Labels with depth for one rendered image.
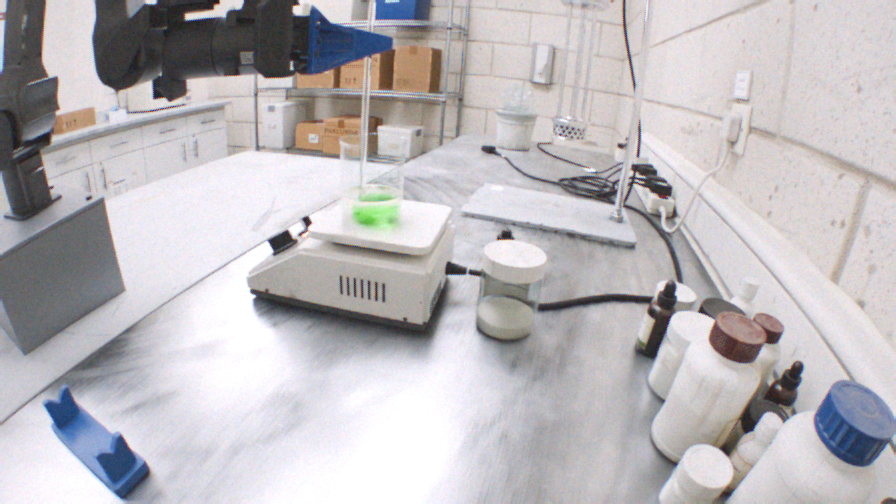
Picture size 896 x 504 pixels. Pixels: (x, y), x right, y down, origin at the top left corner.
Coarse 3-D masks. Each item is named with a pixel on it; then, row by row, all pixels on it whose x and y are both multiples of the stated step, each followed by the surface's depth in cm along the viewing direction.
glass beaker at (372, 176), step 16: (352, 144) 34; (368, 144) 40; (384, 144) 40; (400, 144) 36; (352, 160) 35; (368, 160) 35; (384, 160) 35; (400, 160) 37; (352, 176) 36; (368, 176) 35; (384, 176) 36; (400, 176) 37; (352, 192) 36; (368, 192) 36; (384, 192) 37; (400, 192) 38; (352, 208) 37; (368, 208) 37; (384, 208) 37; (400, 208) 39; (352, 224) 38; (368, 224) 37; (384, 224) 38; (400, 224) 40
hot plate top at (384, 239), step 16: (336, 208) 43; (416, 208) 44; (432, 208) 45; (448, 208) 45; (320, 224) 38; (336, 224) 39; (416, 224) 40; (432, 224) 40; (336, 240) 37; (352, 240) 36; (368, 240) 36; (384, 240) 36; (400, 240) 36; (416, 240) 37; (432, 240) 37
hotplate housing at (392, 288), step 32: (448, 224) 46; (288, 256) 38; (320, 256) 37; (352, 256) 37; (384, 256) 37; (416, 256) 38; (448, 256) 45; (256, 288) 40; (288, 288) 40; (320, 288) 39; (352, 288) 38; (384, 288) 37; (416, 288) 36; (384, 320) 39; (416, 320) 38
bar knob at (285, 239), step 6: (282, 234) 41; (288, 234) 41; (270, 240) 42; (276, 240) 41; (282, 240) 41; (288, 240) 41; (294, 240) 42; (270, 246) 42; (276, 246) 42; (282, 246) 42; (288, 246) 41; (276, 252) 41
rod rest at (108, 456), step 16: (64, 384) 21; (48, 400) 19; (64, 400) 20; (64, 416) 20; (80, 416) 21; (64, 432) 20; (80, 432) 20; (96, 432) 21; (80, 448) 19; (96, 448) 20; (112, 448) 18; (128, 448) 19; (96, 464) 18; (112, 464) 18; (128, 464) 19; (144, 464) 20; (112, 480) 18; (128, 480) 18
